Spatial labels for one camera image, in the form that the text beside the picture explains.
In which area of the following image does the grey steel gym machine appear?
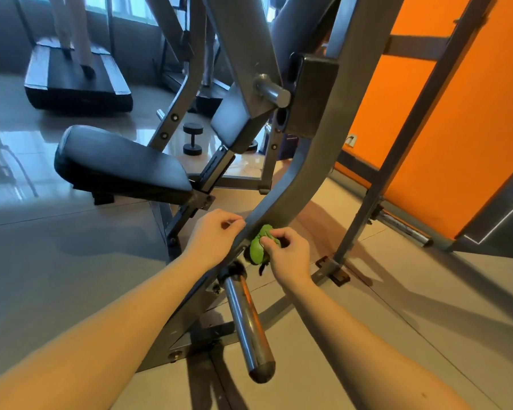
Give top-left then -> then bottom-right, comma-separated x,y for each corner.
132,0 -> 497,374

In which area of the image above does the person's right forearm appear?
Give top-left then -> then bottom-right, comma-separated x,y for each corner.
282,277 -> 471,410

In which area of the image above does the person's left forearm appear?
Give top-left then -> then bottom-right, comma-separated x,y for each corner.
0,256 -> 210,410

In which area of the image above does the person's left hand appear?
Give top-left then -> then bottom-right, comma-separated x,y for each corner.
181,209 -> 247,272

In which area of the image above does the chrome weight storage peg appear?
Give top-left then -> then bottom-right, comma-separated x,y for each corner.
376,209 -> 434,248
218,262 -> 277,384

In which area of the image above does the large black dumbbell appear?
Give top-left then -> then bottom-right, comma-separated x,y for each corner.
182,122 -> 205,157

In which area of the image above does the black treadmill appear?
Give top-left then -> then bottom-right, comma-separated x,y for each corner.
158,30 -> 227,118
13,0 -> 135,114

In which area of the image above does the person's right hand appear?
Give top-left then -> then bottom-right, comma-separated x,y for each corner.
258,226 -> 313,291

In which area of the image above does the green cleaning cloth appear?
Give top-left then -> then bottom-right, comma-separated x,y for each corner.
243,223 -> 283,277

